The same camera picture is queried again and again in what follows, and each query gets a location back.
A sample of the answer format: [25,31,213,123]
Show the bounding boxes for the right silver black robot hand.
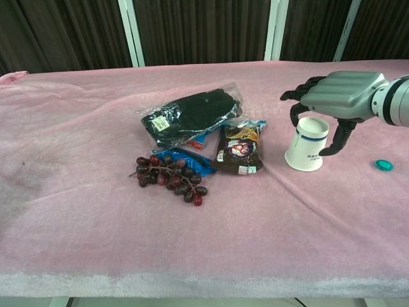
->
[280,70,389,157]

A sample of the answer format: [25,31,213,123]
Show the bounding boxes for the white paper cup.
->
[284,116,330,171]

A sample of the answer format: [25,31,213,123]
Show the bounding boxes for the teal bottle cap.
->
[373,159,395,173]

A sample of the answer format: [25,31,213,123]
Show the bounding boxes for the brown snack bag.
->
[210,117,267,177]

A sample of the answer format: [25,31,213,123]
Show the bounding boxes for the black gloves in plastic bag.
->
[136,81,245,152]

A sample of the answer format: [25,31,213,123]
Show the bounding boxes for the blue snack package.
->
[150,129,219,177]

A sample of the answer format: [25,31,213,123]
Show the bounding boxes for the bunch of red grapes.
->
[128,154,209,207]

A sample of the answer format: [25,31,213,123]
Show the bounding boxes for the pink fleece table cloth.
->
[0,59,409,299]

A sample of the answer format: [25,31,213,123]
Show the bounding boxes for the white frame post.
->
[332,0,353,62]
[264,0,290,61]
[117,0,145,68]

